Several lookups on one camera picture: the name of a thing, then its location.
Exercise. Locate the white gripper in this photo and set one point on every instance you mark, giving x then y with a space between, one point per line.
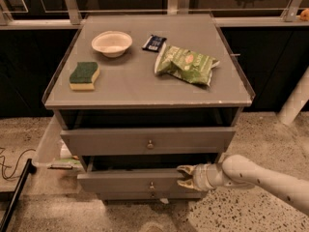
200 177

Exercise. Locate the grey drawer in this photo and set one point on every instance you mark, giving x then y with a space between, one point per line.
138 174
149 195
157 141

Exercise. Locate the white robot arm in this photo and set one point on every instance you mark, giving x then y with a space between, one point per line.
236 171

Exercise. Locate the grey bottom drawer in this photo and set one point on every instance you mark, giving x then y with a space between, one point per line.
149 195

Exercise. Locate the grey drawer cabinet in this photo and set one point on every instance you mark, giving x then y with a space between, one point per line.
128 94

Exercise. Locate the grey top drawer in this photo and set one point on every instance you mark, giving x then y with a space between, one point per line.
157 141

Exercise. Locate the green chip bag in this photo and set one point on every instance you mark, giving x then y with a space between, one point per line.
186 65

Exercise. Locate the white table leg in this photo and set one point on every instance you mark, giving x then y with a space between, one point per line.
296 101

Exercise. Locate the dark blue snack packet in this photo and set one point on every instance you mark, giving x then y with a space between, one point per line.
154 43

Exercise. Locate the clear plastic bin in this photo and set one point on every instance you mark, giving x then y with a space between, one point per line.
52 152

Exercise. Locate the green yellow sponge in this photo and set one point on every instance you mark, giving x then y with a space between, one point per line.
84 76

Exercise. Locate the white paper bowl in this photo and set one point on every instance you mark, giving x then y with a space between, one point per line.
112 44

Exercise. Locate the black metal bar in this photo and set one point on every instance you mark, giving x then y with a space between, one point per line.
11 197

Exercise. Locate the orange fruit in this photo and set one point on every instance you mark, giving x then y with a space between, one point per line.
304 15

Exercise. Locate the metal window rail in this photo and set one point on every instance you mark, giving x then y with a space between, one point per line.
58 14

